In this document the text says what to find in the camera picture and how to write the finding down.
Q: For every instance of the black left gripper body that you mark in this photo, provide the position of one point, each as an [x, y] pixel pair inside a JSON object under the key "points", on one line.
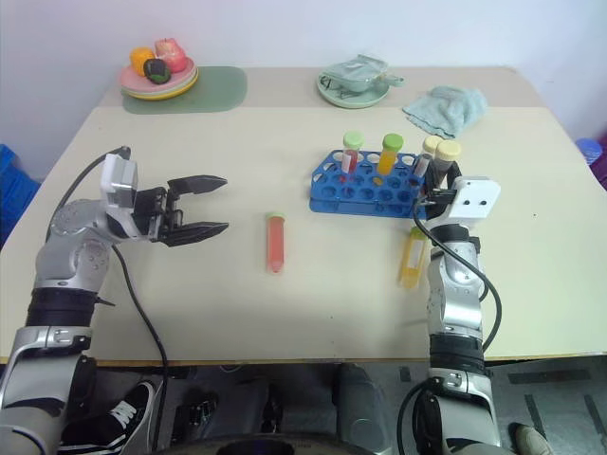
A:
{"points": [[154, 208]]}

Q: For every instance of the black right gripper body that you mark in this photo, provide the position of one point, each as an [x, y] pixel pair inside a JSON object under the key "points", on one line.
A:
{"points": [[436, 198]]}

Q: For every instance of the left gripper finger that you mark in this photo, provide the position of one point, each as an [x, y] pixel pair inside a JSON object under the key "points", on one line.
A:
{"points": [[199, 233], [199, 185]]}

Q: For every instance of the dark brown tube cream cap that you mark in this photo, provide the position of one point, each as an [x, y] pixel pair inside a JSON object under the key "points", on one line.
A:
{"points": [[448, 151]]}

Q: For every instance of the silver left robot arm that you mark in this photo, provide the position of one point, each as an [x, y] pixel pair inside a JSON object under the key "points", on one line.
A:
{"points": [[61, 265]]}

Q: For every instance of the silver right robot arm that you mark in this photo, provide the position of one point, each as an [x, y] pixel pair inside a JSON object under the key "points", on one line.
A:
{"points": [[455, 303]]}

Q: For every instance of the labelled yellow test tube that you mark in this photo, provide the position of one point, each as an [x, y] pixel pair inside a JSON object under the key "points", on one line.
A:
{"points": [[410, 265]]}

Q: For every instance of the labelled red test tube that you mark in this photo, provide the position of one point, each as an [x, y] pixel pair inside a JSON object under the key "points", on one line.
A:
{"points": [[353, 140]]}

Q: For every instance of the blue test tube rack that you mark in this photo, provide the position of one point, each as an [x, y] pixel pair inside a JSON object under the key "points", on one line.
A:
{"points": [[332, 189]]}

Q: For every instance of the labelled tube cream cap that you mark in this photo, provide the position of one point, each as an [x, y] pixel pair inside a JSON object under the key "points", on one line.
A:
{"points": [[430, 143]]}

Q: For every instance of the orange-yellow tube green cap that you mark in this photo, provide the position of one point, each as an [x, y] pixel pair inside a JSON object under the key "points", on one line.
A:
{"points": [[390, 142]]}

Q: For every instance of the pale green towel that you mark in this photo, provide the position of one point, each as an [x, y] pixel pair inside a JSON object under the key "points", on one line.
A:
{"points": [[450, 111]]}

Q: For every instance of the green placemat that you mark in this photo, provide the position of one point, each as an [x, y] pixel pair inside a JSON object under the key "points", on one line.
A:
{"points": [[218, 90]]}

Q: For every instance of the light green stacked plate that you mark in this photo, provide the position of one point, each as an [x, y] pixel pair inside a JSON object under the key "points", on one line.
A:
{"points": [[189, 84]]}

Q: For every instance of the pale green round plate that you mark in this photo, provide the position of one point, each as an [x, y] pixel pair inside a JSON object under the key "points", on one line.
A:
{"points": [[353, 102]]}

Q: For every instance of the dark toy mangosteen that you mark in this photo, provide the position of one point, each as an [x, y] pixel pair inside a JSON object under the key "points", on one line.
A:
{"points": [[156, 71]]}

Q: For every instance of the stack of colourful plates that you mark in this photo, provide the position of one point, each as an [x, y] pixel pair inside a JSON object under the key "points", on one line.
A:
{"points": [[130, 76]]}

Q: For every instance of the blue round lid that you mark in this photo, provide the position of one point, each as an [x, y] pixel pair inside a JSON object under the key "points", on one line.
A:
{"points": [[588, 148]]}

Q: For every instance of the pink toy apple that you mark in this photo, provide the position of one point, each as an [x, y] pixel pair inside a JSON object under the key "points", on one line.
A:
{"points": [[171, 53]]}

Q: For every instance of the orange toy fruit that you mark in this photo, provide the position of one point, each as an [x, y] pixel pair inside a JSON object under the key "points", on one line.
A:
{"points": [[138, 59]]}

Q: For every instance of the purple container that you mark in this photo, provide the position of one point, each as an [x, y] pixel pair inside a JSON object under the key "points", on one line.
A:
{"points": [[600, 173]]}

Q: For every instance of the blue plastic crate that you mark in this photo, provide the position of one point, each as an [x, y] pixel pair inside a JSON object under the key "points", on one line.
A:
{"points": [[12, 185]]}

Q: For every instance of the black and white sneaker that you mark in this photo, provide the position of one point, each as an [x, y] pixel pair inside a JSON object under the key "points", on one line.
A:
{"points": [[123, 412]]}

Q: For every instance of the grey rounded cover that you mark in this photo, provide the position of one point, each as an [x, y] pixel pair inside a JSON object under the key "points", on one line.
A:
{"points": [[355, 403]]}

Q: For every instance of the tan shoe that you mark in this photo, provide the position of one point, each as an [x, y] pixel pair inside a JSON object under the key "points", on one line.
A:
{"points": [[528, 438]]}

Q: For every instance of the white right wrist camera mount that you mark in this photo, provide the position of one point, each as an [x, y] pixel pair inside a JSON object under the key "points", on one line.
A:
{"points": [[474, 199]]}

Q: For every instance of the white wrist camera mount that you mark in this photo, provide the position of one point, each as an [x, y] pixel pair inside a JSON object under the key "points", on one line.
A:
{"points": [[116, 177], [474, 199]]}

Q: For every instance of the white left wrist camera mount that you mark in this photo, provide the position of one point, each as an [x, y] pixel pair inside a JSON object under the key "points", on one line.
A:
{"points": [[116, 177]]}

